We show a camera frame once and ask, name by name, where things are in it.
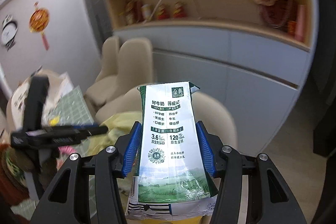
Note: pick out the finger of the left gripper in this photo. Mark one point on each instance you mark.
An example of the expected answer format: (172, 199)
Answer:
(79, 127)
(93, 131)

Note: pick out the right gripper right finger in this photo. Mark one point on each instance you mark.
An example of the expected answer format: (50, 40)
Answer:
(223, 162)

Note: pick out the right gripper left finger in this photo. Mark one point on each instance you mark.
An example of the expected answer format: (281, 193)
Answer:
(112, 163)

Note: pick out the green white milk carton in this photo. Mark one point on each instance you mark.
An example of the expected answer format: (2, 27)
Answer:
(170, 183)

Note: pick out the yellow trash bag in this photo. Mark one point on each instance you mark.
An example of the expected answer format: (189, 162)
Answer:
(118, 125)

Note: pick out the left hand brown glove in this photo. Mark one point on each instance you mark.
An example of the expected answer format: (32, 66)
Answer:
(14, 164)

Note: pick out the green checkered tablecloth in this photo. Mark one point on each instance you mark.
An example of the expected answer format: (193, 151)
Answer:
(72, 110)

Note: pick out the cream cartoon printed cloth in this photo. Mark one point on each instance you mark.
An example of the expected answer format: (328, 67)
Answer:
(59, 85)

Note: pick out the beige chair near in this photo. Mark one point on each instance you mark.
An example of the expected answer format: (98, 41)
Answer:
(199, 107)

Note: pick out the beige chair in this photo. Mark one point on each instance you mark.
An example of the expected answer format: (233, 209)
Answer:
(109, 58)
(199, 107)
(135, 67)

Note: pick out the beige chair middle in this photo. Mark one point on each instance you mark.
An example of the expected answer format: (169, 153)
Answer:
(135, 67)

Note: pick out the beige chair far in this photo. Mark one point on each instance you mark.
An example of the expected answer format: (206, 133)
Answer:
(109, 58)

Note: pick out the red chinese knot ornament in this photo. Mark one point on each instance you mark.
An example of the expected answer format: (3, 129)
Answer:
(39, 21)

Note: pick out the white cup on shelf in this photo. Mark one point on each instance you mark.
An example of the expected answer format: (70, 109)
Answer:
(146, 11)

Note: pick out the small red figurine left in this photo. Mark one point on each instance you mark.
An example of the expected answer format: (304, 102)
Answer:
(162, 12)

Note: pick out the small red figurine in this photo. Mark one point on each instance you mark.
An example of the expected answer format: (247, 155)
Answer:
(162, 12)
(179, 10)

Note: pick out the small red figurine right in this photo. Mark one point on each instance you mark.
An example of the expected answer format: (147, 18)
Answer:
(179, 10)

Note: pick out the large red doll figurine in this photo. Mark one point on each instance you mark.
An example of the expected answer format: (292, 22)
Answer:
(277, 14)

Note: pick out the grey wall cabinet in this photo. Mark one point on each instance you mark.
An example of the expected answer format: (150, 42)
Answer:
(257, 79)

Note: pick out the panda wall clock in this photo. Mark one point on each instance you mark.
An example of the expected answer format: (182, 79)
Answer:
(9, 31)

